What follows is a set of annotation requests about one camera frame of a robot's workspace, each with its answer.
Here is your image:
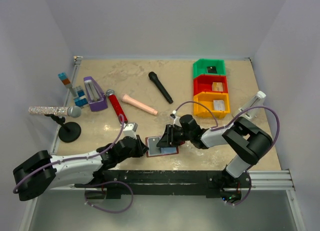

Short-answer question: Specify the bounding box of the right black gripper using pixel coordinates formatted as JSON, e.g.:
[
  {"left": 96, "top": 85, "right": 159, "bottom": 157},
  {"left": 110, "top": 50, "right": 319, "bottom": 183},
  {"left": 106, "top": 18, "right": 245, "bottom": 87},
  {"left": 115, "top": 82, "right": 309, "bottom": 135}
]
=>
[{"left": 156, "top": 124, "right": 193, "bottom": 148}]

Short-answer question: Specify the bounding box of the red leather card holder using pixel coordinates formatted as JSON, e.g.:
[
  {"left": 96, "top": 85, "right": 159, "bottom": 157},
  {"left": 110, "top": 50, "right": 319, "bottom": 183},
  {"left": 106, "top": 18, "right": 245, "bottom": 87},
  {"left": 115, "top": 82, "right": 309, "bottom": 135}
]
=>
[{"left": 145, "top": 136, "right": 179, "bottom": 158}]

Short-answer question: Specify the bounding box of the grey card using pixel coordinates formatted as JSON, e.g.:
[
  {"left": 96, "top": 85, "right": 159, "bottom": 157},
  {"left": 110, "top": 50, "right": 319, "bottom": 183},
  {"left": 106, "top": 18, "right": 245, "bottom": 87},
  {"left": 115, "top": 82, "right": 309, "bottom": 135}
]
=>
[
  {"left": 213, "top": 99, "right": 226, "bottom": 112},
  {"left": 147, "top": 136, "right": 161, "bottom": 157}
]

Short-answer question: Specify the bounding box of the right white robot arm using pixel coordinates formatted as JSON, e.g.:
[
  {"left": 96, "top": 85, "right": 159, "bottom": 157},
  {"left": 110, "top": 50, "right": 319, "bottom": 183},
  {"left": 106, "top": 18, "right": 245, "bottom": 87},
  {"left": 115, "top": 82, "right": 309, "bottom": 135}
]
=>
[{"left": 156, "top": 114, "right": 273, "bottom": 187}]

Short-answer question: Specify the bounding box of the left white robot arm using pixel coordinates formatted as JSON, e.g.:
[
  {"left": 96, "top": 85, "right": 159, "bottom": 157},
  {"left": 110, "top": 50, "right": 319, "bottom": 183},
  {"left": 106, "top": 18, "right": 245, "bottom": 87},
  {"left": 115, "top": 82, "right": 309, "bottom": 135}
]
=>
[{"left": 13, "top": 136, "right": 148, "bottom": 201}]

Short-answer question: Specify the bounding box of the grey card in yellow bin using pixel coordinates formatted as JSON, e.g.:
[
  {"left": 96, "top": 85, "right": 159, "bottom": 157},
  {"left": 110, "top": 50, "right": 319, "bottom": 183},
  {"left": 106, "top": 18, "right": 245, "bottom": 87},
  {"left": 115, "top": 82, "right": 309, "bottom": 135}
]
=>
[{"left": 213, "top": 99, "right": 226, "bottom": 112}]

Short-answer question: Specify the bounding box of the tan card in red bin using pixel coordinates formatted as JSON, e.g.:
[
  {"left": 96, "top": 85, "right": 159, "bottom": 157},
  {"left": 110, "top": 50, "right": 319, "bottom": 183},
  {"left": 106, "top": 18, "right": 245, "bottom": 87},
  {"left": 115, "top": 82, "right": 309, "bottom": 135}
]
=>
[{"left": 211, "top": 82, "right": 224, "bottom": 93}]

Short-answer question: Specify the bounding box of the black card in green bin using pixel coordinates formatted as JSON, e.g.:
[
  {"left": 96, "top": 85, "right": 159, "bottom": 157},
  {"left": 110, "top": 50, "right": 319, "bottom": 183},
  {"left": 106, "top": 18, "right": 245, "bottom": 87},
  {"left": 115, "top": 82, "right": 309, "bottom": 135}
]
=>
[{"left": 206, "top": 66, "right": 218, "bottom": 74}]

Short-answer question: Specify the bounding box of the red microphone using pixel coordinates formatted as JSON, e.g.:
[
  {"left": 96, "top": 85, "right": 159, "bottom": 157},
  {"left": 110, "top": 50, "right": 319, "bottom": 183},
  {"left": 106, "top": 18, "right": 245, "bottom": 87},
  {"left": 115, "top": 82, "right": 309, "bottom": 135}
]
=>
[{"left": 105, "top": 89, "right": 128, "bottom": 124}]

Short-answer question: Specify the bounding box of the pink microphone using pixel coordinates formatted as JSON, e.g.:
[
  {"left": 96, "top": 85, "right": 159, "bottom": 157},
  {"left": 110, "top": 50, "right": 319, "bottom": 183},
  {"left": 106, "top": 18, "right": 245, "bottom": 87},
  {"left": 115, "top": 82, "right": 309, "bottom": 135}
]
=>
[{"left": 121, "top": 94, "right": 158, "bottom": 116}]

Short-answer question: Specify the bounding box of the yellow storage bin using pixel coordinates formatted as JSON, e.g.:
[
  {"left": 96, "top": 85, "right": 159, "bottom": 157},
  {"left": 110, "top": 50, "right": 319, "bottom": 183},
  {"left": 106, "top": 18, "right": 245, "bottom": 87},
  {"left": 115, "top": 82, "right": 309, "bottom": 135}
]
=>
[{"left": 193, "top": 91, "right": 231, "bottom": 119}]

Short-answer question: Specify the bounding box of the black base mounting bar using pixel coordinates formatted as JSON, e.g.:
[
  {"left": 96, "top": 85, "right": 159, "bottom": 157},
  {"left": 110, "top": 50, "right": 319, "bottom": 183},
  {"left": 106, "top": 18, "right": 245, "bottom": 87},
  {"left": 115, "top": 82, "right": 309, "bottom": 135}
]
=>
[{"left": 102, "top": 170, "right": 251, "bottom": 198}]

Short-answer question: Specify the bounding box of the red storage bin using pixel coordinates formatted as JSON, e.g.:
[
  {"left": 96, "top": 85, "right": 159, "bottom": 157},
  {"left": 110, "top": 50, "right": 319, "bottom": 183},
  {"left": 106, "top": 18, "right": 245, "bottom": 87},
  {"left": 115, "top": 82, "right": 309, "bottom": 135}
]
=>
[{"left": 193, "top": 74, "right": 229, "bottom": 96}]

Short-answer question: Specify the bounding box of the black microphone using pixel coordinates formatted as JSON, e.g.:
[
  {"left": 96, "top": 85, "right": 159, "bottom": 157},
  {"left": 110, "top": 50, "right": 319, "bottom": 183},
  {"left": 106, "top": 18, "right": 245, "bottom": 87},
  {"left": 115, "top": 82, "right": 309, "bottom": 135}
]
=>
[{"left": 148, "top": 71, "right": 174, "bottom": 104}]

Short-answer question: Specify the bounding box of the purple metronome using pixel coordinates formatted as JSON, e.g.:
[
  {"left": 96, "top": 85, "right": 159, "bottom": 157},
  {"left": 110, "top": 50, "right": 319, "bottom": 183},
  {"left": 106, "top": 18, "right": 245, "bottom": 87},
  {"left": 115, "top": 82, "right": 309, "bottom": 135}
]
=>
[{"left": 83, "top": 76, "right": 108, "bottom": 112}]

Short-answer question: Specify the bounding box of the black microphone stand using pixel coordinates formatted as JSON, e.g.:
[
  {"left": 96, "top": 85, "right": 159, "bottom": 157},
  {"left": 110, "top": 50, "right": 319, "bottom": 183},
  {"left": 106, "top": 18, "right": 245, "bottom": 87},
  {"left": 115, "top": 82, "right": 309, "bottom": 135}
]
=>
[{"left": 45, "top": 114, "right": 82, "bottom": 143}]

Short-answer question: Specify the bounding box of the glitter silver microphone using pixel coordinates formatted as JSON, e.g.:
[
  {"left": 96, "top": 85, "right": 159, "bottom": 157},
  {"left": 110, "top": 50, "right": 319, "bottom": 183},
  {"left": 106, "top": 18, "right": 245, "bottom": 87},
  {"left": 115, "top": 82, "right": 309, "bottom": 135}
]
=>
[{"left": 28, "top": 106, "right": 82, "bottom": 118}]

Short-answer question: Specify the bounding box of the green storage bin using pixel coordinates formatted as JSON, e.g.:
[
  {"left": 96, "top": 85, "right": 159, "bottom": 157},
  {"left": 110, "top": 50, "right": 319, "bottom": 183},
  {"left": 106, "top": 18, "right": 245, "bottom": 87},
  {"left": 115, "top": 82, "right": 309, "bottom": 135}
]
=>
[{"left": 192, "top": 58, "right": 227, "bottom": 79}]

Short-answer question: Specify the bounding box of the blue toy brick tower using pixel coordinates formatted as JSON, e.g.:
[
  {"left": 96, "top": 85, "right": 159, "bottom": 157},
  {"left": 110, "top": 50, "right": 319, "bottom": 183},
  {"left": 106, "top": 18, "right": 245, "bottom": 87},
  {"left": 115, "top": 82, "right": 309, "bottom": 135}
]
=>
[{"left": 58, "top": 72, "right": 88, "bottom": 109}]

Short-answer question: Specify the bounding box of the white metronome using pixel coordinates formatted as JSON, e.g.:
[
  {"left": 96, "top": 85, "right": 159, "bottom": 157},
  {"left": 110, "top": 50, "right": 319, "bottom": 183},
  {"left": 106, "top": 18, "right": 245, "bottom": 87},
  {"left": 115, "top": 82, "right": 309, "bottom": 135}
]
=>
[{"left": 232, "top": 90, "right": 266, "bottom": 121}]

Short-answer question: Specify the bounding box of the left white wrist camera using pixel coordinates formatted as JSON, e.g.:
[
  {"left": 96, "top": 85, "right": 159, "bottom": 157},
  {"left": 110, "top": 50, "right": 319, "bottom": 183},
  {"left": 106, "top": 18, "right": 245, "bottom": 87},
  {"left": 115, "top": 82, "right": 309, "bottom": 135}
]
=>
[{"left": 123, "top": 122, "right": 138, "bottom": 139}]

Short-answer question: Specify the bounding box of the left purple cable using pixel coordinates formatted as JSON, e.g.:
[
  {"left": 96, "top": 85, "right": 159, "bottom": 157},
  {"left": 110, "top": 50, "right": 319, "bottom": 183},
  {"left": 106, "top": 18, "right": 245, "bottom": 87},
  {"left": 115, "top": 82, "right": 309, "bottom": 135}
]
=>
[{"left": 12, "top": 113, "right": 126, "bottom": 194}]

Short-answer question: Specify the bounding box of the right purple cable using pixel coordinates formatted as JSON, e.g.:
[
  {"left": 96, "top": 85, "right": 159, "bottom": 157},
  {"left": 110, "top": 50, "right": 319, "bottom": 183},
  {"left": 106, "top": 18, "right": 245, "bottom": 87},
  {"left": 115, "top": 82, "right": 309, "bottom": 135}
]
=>
[{"left": 172, "top": 101, "right": 281, "bottom": 172}]

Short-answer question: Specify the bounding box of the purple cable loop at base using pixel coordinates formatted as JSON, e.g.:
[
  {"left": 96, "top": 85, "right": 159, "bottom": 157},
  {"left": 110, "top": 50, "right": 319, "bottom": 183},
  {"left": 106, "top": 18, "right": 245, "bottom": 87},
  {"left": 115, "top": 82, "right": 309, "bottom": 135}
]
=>
[{"left": 84, "top": 179, "right": 135, "bottom": 214}]

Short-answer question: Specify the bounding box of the left aluminium frame rail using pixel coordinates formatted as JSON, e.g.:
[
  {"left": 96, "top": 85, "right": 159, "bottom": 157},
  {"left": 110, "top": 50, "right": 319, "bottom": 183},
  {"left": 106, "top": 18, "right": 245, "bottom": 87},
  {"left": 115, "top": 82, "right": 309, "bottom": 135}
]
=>
[{"left": 48, "top": 56, "right": 83, "bottom": 154}]

